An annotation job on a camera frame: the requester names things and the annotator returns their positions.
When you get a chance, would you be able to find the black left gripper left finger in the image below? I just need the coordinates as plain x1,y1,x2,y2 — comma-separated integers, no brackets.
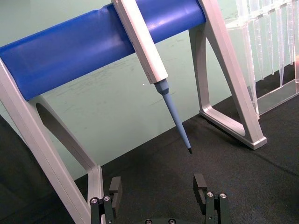
90,176,123,224

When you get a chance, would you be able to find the clear acrylic tip rack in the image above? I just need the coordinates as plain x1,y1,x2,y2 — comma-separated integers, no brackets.
223,0,299,120

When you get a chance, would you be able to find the black table cloth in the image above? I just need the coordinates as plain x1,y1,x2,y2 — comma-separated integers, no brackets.
0,66,299,224

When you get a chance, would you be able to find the grey stand with blue bar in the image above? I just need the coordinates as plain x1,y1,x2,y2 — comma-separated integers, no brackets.
0,0,267,224

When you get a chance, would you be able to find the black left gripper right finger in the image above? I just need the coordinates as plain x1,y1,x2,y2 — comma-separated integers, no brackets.
193,174,228,224

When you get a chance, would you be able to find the clear pipette tip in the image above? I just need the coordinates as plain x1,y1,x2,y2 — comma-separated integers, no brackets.
286,0,296,66
265,10,276,76
254,18,265,81
276,6,285,87

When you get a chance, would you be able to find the orange translucent item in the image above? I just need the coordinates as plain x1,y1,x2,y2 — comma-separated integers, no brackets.
294,55,299,84

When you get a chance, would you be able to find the white pipette with blue shaft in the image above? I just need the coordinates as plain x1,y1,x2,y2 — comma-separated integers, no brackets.
111,0,193,154

